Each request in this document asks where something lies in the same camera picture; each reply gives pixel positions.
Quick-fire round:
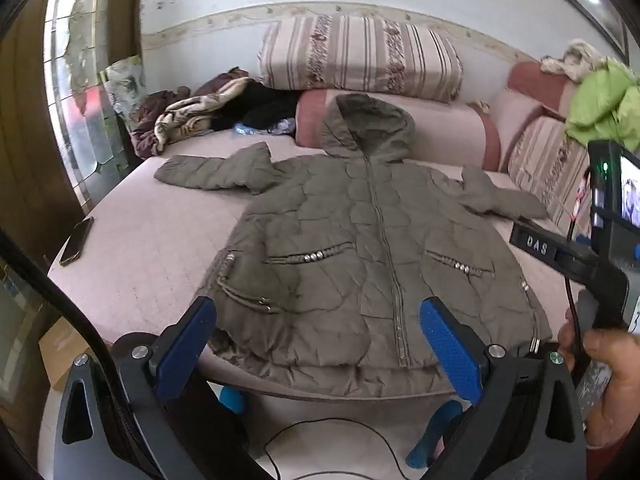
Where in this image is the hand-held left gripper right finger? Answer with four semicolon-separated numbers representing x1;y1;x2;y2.
419;296;587;480

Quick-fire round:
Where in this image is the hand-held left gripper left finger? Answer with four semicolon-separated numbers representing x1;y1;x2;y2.
52;296;273;480

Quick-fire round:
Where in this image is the olive hooded quilted jacket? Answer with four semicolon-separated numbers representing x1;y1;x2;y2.
154;92;553;401

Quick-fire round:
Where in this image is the person's right hand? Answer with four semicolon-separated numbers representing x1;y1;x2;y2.
557;305;640;451

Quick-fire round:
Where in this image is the blue slipper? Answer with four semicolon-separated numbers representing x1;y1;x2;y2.
405;400;463;469
219;386;247;415

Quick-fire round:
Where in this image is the striped floral cushion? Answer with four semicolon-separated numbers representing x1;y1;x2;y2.
507;117;593;226

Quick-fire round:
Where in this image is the cardboard box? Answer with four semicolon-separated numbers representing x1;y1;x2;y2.
39;317;111;406

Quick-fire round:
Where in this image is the black smartphone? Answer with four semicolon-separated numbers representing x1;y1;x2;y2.
59;216;95;267

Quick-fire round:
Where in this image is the green cloth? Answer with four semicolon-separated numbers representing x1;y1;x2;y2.
565;57;640;151

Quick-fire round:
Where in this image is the pink folded bolster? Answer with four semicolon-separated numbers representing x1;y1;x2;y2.
492;62;581;161

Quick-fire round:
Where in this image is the cream crumpled cloth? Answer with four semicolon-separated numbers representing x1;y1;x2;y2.
540;39;608;83

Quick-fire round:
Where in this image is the pink checked bolster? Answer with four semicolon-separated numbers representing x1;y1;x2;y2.
295;89;501;171

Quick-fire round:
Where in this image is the beige patterned blanket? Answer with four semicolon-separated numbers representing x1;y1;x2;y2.
152;77;251;156

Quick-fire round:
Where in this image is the black cloth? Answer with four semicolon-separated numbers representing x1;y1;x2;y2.
210;81;301;133

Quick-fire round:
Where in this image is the frosted glass window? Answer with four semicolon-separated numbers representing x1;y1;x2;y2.
44;0;146;206

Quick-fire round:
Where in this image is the floral printed bag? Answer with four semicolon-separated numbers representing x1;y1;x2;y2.
100;56;148;133

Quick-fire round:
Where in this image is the striped pillow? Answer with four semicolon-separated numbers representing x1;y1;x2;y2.
257;14;463;103

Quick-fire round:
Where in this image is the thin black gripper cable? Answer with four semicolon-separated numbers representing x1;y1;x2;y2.
565;195;593;366

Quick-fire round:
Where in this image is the thick black cable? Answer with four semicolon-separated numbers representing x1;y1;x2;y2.
0;230;166;480

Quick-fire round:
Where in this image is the black floor cable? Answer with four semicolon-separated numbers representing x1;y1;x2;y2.
262;417;416;480

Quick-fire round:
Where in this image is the brown wooden door frame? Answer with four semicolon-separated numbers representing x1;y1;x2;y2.
0;0;96;261

